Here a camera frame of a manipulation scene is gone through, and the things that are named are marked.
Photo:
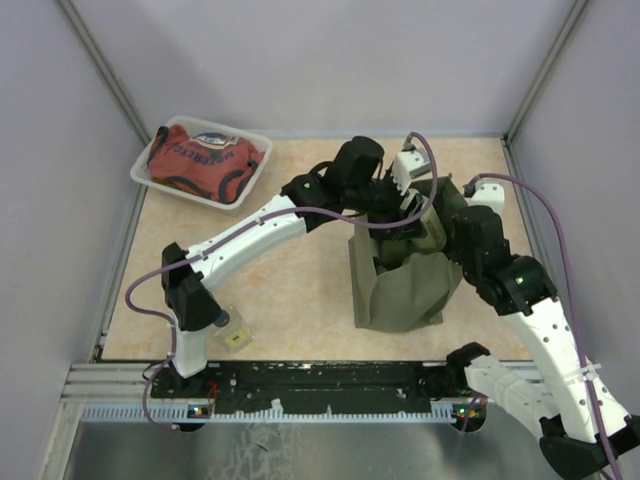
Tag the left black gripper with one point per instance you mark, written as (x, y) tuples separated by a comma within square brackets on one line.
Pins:
[(394, 214)]

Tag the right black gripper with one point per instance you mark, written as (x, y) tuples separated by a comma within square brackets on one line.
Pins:
[(456, 249)]

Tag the olive green canvas bag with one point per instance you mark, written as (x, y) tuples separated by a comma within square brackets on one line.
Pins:
[(396, 289)]

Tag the green bottle white cap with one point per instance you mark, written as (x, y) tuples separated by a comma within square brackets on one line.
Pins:
[(430, 236)]

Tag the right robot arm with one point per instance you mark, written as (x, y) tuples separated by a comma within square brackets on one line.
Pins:
[(580, 427)]

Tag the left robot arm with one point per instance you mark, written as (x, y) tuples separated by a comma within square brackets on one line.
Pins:
[(190, 275)]

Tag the red printed t-shirt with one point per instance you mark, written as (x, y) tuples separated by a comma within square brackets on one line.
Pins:
[(211, 165)]

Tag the white plastic basket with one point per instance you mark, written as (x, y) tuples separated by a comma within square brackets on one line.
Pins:
[(139, 172)]

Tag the square clear bottle black cap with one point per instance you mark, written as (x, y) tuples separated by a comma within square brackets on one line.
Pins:
[(231, 330)]

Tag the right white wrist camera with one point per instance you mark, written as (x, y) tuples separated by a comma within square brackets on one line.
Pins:
[(489, 194)]

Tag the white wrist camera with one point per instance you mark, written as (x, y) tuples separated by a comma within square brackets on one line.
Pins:
[(489, 194), (409, 165)]

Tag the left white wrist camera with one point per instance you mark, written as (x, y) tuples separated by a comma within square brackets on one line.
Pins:
[(409, 165)]

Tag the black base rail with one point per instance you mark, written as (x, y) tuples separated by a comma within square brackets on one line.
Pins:
[(386, 387)]

